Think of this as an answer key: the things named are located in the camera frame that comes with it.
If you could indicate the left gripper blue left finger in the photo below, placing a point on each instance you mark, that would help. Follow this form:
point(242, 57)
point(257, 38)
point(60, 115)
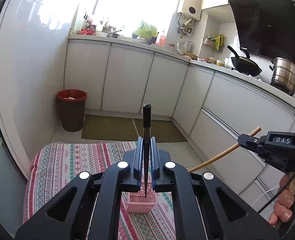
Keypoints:
point(137, 163)

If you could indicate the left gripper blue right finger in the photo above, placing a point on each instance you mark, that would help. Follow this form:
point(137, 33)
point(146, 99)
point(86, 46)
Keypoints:
point(156, 168)

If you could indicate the white kitchen base cabinets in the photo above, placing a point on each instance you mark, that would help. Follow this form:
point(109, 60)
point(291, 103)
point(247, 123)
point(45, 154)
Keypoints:
point(210, 105)

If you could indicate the person right hand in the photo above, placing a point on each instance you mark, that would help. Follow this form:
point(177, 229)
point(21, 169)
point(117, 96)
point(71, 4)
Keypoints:
point(281, 209)

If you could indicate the pink perforated utensil holder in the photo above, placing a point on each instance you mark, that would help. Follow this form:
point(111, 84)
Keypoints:
point(139, 203)

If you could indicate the olive floor mat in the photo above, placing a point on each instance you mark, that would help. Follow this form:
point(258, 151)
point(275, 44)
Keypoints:
point(127, 129)

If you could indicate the stainless steel steamer pot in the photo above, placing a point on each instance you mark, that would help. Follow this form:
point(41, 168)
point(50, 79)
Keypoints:
point(283, 76)

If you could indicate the black wok pan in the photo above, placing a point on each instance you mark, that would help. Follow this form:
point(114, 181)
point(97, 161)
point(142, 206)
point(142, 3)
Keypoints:
point(244, 65)

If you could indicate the red rimmed brown trash bin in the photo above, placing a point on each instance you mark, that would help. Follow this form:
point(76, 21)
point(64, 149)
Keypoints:
point(71, 106)

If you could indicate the black range hood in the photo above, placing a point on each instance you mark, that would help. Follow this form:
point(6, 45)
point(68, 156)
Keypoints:
point(266, 27)

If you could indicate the red bowl on counter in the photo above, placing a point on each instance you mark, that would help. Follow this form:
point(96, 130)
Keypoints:
point(86, 32)

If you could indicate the white gas water heater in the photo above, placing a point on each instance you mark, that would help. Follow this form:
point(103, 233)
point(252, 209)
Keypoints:
point(190, 8)

